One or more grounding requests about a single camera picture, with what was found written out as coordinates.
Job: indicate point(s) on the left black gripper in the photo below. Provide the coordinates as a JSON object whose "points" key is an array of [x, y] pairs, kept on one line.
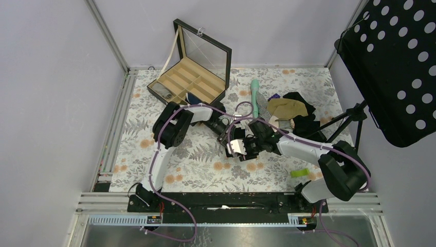
{"points": [[226, 137]]}

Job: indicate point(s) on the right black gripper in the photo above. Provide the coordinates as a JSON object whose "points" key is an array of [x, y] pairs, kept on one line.
{"points": [[249, 155]]}

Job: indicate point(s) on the navy blue white-trimmed underwear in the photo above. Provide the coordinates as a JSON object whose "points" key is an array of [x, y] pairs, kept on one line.
{"points": [[192, 99]]}

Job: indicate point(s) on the black white-trimmed boxer briefs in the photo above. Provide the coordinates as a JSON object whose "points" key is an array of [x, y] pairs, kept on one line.
{"points": [[237, 133]]}

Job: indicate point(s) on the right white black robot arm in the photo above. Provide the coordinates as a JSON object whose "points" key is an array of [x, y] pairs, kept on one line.
{"points": [[343, 172]]}

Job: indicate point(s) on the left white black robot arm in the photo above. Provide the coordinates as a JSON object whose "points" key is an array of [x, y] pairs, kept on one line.
{"points": [[170, 130]]}

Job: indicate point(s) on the grey striped cloth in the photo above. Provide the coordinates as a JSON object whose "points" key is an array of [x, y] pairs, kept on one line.
{"points": [[262, 104]]}

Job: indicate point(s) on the tan beige cloth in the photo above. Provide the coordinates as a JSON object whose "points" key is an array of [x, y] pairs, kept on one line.
{"points": [[286, 109]]}

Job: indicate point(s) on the green small block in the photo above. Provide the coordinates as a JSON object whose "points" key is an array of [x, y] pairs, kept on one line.
{"points": [[299, 173]]}

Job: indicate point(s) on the purple small cloth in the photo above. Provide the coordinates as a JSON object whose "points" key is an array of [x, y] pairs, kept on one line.
{"points": [[274, 96]]}

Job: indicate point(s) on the black cloth pile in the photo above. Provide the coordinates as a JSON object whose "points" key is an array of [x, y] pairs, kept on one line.
{"points": [[305, 126]]}

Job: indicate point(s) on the floral patterned table mat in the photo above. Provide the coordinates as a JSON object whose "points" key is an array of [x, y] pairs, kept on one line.
{"points": [[199, 164]]}

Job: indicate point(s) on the mint green rolled cloth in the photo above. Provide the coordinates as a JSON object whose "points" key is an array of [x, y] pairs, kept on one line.
{"points": [[254, 88]]}

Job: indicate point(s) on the black wooden compartment box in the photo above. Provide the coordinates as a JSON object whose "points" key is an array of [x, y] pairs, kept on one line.
{"points": [[203, 68]]}

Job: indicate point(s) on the grey rolled item in box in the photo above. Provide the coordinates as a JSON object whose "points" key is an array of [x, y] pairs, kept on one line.
{"points": [[162, 91]]}

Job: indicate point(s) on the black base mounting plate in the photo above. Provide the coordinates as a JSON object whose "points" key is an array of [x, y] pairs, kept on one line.
{"points": [[222, 208]]}

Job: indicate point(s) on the black perforated panel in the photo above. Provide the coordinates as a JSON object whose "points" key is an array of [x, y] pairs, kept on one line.
{"points": [[390, 54]]}

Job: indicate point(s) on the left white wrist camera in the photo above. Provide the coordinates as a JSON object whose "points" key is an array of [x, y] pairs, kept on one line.
{"points": [[236, 116]]}

